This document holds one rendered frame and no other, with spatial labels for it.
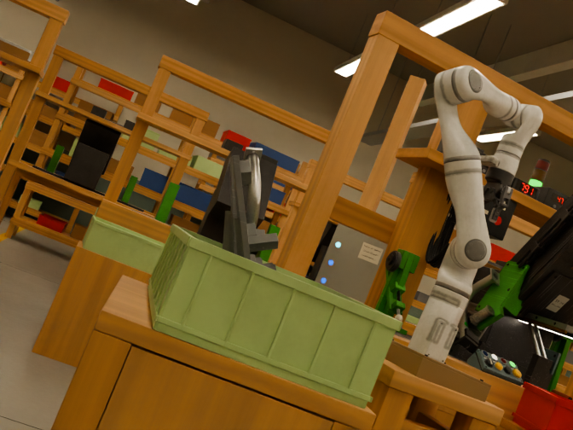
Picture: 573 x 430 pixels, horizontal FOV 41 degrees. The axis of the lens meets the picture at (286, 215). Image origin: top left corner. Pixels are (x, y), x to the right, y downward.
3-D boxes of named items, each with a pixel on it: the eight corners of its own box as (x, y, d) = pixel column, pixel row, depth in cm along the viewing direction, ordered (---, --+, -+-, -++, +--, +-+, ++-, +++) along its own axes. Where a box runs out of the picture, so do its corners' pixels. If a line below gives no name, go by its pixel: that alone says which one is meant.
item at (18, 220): (242, 328, 933) (311, 160, 945) (2, 236, 865) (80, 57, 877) (235, 320, 986) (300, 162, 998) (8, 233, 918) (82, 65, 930)
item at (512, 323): (535, 386, 276) (569, 299, 278) (469, 360, 267) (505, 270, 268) (506, 373, 294) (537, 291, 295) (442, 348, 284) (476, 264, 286)
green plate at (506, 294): (510, 329, 251) (544, 278, 254) (493, 315, 249) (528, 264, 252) (489, 323, 262) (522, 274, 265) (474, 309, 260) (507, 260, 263)
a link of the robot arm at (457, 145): (426, 71, 194) (436, 169, 193) (458, 61, 188) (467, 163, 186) (448, 75, 201) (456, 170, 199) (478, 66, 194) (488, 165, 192)
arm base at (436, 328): (448, 365, 187) (476, 302, 188) (419, 352, 183) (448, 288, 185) (428, 356, 195) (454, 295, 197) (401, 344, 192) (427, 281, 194)
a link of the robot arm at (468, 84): (521, 88, 205) (494, 95, 211) (465, 57, 187) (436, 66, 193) (522, 120, 203) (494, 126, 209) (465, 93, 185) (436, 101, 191)
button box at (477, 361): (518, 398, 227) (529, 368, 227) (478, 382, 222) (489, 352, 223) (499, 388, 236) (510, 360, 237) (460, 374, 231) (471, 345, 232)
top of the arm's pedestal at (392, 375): (499, 427, 179) (505, 410, 179) (388, 386, 169) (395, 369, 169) (431, 387, 209) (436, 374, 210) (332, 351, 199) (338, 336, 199)
